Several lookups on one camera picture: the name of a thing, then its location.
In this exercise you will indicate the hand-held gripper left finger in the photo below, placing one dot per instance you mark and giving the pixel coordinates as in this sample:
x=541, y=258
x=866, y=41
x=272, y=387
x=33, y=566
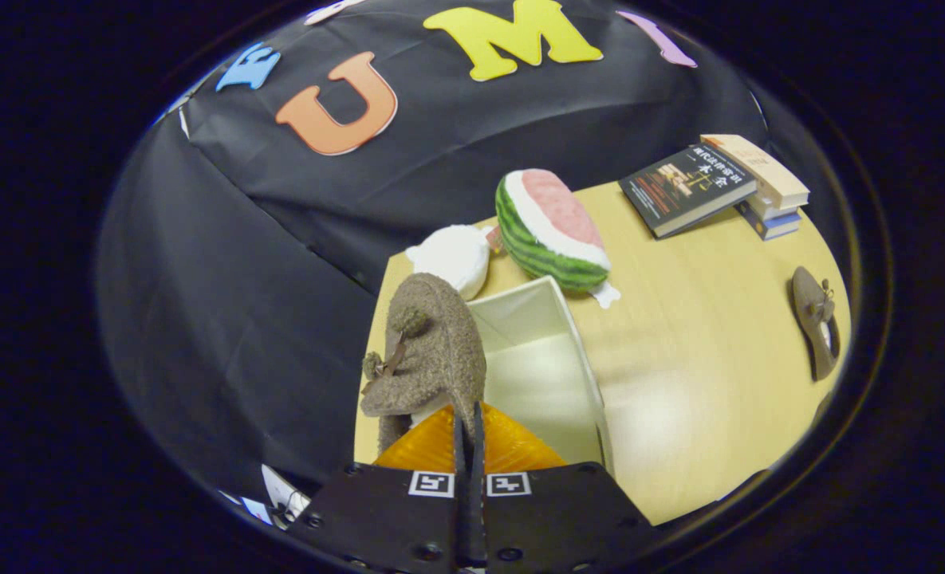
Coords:
x=392, y=518

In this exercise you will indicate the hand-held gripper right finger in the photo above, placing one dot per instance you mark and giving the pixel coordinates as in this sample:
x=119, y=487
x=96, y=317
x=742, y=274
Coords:
x=560, y=518

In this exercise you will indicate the grey fabric storage box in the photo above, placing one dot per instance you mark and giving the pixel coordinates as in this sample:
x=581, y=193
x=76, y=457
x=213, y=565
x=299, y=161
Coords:
x=536, y=375

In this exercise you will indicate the brown fuzzy shoe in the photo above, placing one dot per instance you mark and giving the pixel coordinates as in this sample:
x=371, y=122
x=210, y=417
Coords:
x=811, y=319
x=432, y=351

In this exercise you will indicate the white plush toy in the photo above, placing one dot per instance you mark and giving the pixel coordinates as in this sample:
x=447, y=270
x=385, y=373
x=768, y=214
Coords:
x=456, y=255

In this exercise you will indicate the watermelon slice plush toy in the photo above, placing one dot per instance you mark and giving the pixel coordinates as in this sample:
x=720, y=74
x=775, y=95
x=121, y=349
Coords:
x=552, y=223

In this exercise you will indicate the black cover book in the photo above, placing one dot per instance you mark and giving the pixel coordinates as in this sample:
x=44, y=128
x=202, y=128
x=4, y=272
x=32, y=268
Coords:
x=683, y=187

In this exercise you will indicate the blue cover book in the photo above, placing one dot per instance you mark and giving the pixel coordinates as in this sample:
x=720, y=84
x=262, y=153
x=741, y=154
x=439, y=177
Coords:
x=775, y=227

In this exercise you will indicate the white cover book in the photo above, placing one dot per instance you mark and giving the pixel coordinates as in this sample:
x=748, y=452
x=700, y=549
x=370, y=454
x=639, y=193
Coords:
x=775, y=209

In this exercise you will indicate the beige cover book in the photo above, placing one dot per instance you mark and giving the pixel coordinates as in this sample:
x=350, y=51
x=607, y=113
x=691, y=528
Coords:
x=759, y=167

